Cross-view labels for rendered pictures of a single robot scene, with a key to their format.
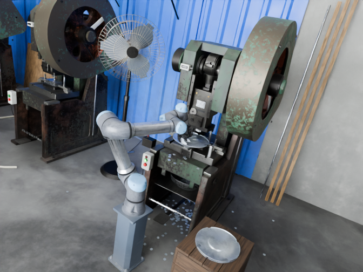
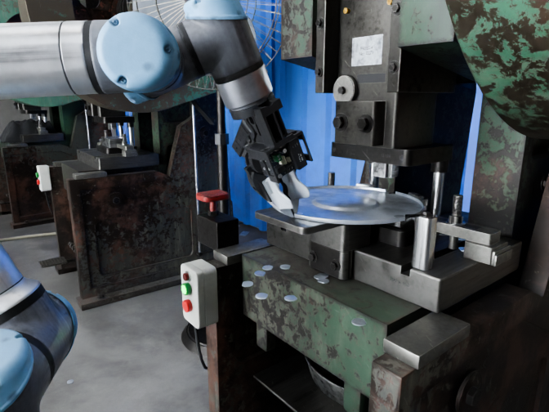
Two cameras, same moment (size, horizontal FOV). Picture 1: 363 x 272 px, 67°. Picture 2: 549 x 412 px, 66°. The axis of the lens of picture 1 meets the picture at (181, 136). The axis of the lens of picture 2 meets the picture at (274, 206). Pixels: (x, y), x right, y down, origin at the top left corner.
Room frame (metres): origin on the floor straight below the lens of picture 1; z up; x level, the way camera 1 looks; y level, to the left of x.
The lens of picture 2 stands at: (1.20, -0.31, 0.98)
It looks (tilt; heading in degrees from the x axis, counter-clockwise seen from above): 14 degrees down; 26
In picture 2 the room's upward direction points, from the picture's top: straight up
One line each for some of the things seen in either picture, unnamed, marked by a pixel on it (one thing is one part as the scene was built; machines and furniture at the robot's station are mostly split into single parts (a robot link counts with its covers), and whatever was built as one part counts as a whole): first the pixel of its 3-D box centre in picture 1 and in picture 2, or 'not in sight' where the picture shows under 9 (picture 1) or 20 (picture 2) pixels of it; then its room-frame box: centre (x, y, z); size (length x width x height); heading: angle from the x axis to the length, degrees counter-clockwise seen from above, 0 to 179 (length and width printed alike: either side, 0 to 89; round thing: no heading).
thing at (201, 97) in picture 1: (202, 106); (381, 67); (2.06, -0.11, 1.04); 0.17 x 0.15 x 0.30; 155
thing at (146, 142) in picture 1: (148, 148); (218, 250); (2.02, 0.25, 0.62); 0.10 x 0.06 x 0.20; 65
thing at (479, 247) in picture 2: (215, 145); (460, 223); (2.03, -0.29, 0.76); 0.17 x 0.06 x 0.10; 65
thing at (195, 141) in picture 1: (190, 138); (345, 202); (1.99, -0.08, 0.78); 0.29 x 0.29 x 0.01
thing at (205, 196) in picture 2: not in sight; (212, 208); (2.03, 0.26, 0.72); 0.07 x 0.06 x 0.08; 155
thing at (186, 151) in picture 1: (186, 148); (327, 239); (1.94, -0.06, 0.72); 0.25 x 0.14 x 0.14; 155
